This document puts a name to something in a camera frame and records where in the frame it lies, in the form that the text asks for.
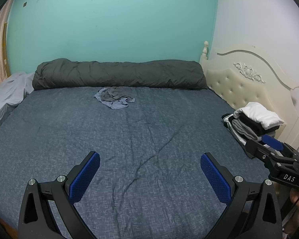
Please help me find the black folded garment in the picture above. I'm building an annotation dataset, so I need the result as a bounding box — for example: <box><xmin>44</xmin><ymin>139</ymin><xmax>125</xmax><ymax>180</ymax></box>
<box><xmin>238</xmin><ymin>113</ymin><xmax>280</xmax><ymax>136</ymax></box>

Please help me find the light blue crumpled garment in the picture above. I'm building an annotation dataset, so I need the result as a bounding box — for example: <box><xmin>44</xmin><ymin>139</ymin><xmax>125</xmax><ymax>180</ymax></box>
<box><xmin>94</xmin><ymin>87</ymin><xmax>135</xmax><ymax>110</ymax></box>

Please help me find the light grey bed sheet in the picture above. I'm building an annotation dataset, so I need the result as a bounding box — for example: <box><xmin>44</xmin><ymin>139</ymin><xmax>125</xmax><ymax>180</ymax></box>
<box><xmin>0</xmin><ymin>72</ymin><xmax>34</xmax><ymax>127</ymax></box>

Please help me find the black white striped garment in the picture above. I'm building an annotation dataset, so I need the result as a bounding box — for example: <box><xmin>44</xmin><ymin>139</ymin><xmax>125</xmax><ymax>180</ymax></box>
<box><xmin>221</xmin><ymin>113</ymin><xmax>261</xmax><ymax>146</ymax></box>

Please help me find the white folded garment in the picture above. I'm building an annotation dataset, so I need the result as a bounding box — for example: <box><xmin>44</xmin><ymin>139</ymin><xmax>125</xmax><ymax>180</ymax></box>
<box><xmin>233</xmin><ymin>102</ymin><xmax>285</xmax><ymax>130</ymax></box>

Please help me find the cream tufted headboard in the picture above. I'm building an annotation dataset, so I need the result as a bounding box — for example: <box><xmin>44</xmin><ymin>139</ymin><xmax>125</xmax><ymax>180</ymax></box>
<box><xmin>199</xmin><ymin>42</ymin><xmax>299</xmax><ymax>149</ymax></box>

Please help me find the wooden frame by wall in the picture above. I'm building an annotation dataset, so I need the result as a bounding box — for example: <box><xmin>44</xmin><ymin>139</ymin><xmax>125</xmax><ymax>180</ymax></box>
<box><xmin>2</xmin><ymin>22</ymin><xmax>11</xmax><ymax>77</ymax></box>

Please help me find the person right hand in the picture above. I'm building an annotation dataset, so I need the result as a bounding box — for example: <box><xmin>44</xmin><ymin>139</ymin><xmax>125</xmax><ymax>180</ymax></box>
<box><xmin>284</xmin><ymin>188</ymin><xmax>299</xmax><ymax>235</ymax></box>

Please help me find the dark blue patterned bedspread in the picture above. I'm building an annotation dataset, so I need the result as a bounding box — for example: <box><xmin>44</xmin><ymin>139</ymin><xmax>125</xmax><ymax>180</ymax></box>
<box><xmin>0</xmin><ymin>87</ymin><xmax>269</xmax><ymax>238</ymax></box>

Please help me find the rolled dark grey duvet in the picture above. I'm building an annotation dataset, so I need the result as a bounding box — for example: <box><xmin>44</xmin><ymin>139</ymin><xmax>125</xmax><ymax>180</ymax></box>
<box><xmin>32</xmin><ymin>58</ymin><xmax>208</xmax><ymax>90</ymax></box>

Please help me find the grey folded garment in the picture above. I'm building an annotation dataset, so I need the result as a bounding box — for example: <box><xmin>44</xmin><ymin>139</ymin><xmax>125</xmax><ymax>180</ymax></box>
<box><xmin>231</xmin><ymin>119</ymin><xmax>261</xmax><ymax>141</ymax></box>

